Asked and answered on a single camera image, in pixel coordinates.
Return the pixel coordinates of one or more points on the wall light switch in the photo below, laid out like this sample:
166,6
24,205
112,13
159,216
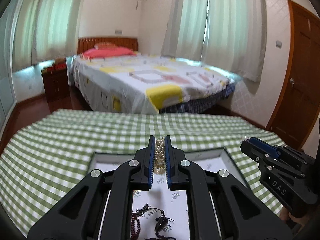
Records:
279,44

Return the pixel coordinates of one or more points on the brown wooden door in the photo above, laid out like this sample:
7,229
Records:
297,108

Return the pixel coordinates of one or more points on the dark wooden nightstand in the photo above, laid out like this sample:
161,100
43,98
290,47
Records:
56,85

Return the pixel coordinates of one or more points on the red items on nightstand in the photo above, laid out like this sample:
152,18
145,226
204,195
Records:
59,64

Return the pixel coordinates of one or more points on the bed with patterned sheet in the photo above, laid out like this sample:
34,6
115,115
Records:
145,84

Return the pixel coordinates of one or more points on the person's right hand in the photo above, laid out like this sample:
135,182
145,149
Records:
286,215

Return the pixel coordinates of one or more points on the right window curtain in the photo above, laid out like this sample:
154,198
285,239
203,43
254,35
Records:
227,34

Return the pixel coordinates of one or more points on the orange patterned pillow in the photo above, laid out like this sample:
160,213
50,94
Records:
105,46

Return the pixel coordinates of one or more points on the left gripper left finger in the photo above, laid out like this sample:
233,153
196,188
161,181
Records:
100,205

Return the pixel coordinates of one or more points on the left window curtain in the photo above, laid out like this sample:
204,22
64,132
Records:
45,30

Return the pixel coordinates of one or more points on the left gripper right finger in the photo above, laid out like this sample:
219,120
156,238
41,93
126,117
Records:
219,205

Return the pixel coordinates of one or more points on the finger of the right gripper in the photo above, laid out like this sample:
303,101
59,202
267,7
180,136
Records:
264,147
254,154

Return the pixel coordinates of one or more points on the window curtain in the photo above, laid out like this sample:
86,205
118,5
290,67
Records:
227,34
45,30

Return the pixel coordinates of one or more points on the pink pillow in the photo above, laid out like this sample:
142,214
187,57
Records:
107,52

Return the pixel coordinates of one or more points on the green checkered tablecloth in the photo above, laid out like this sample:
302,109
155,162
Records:
44,160

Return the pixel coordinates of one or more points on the wall socket above headboard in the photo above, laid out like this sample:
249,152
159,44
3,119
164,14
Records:
118,32

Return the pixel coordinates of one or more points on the black gourd pendant with cord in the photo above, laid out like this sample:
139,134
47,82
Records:
161,223

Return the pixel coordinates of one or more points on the dark green tray box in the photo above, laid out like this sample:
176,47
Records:
174,203

